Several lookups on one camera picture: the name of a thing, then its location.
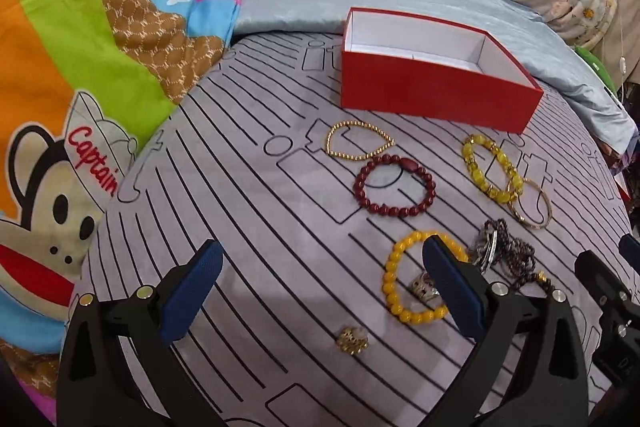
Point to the thin gold bangle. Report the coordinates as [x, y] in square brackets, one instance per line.
[549, 202]

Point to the cartoon monkey blanket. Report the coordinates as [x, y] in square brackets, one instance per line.
[75, 57]

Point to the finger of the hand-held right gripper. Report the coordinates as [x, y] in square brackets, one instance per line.
[597, 277]
[629, 249]

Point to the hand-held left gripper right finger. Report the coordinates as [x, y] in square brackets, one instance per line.
[452, 287]

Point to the grey striped bed sheet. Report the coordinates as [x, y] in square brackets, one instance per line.
[250, 207]

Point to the green plastic item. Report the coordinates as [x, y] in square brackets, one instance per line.
[597, 67]

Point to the red cardboard box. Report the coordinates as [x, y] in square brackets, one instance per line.
[430, 92]

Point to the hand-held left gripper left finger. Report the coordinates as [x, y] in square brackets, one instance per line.
[192, 292]

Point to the light blue blanket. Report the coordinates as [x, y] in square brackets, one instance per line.
[300, 2]

